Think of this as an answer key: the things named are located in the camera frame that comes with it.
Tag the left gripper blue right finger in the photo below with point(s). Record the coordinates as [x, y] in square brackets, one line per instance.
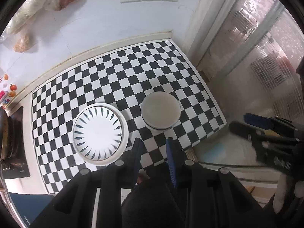
[175, 159]

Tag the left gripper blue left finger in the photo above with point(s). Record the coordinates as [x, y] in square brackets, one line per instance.
[134, 162]

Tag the white plate grey flower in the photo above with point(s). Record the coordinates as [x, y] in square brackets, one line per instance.
[123, 144]

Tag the white bowl coloured dots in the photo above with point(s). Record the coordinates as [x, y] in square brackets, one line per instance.
[160, 109]

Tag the white bowl thin rim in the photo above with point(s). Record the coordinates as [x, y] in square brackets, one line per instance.
[159, 128]

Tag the white plate blue leaf rim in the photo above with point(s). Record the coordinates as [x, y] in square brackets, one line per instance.
[97, 133]

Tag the white gloved right hand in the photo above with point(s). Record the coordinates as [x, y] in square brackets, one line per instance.
[286, 184]

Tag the frosted glass sliding door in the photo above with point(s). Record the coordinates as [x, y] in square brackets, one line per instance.
[251, 62]

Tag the black white checkered tablecloth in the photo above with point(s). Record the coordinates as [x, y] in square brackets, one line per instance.
[123, 79]

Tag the plastic bag with white buns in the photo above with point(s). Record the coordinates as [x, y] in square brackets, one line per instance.
[17, 35]

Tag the colourful wall stickers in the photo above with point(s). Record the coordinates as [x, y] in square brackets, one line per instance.
[8, 91]

